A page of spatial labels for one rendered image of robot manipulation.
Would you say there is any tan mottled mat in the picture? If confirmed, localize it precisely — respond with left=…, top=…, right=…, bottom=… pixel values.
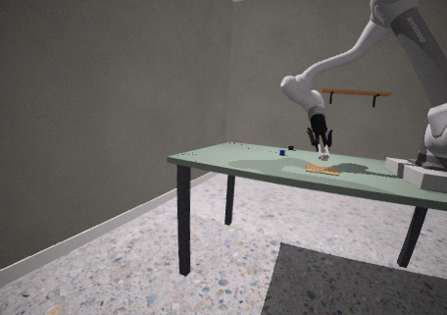
left=306, top=164, right=339, bottom=176

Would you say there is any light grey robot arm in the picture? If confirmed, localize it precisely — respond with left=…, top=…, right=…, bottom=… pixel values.
left=280, top=0, right=447, bottom=172

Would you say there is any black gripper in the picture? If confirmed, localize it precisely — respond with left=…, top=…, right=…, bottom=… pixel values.
left=307, top=114, right=332, bottom=159

